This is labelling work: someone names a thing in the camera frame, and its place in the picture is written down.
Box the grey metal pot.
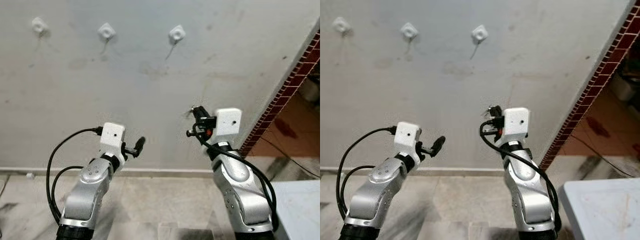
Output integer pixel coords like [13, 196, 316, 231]
[298, 74, 321, 104]
[610, 69, 640, 104]

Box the light blue children's table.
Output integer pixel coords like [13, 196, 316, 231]
[272, 179, 321, 240]
[558, 178, 640, 240]

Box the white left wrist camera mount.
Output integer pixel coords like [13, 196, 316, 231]
[99, 122, 126, 160]
[393, 121, 421, 160]

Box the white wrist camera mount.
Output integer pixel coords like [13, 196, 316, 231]
[212, 107, 243, 146]
[501, 106, 531, 146]
[99, 122, 126, 160]
[393, 121, 421, 160]

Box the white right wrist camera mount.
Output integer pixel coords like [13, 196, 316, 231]
[212, 107, 243, 146]
[501, 106, 531, 146]

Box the white wall hook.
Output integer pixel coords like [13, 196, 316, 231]
[168, 25, 187, 44]
[470, 24, 490, 43]
[31, 17, 50, 35]
[400, 22, 420, 40]
[331, 16, 351, 35]
[97, 22, 117, 41]

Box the short black left arm cable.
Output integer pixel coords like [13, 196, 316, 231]
[51, 165, 85, 212]
[338, 164, 376, 207]

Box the thin black floor cable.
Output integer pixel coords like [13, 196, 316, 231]
[569, 132, 637, 179]
[262, 134, 321, 180]

